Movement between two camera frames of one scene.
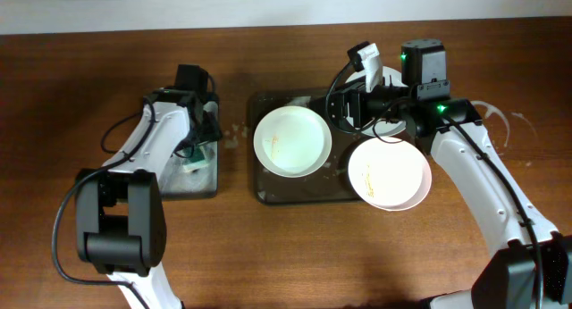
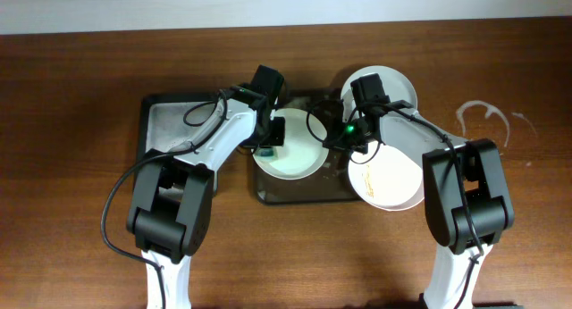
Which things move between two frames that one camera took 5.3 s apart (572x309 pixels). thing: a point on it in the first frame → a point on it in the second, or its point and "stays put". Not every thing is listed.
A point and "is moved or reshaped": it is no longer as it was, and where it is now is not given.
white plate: x=292 y=141 stays put
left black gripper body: x=207 y=130 → x=277 y=130
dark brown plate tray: x=329 y=184 stays put
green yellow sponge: x=198 y=160 is moved or reshaped
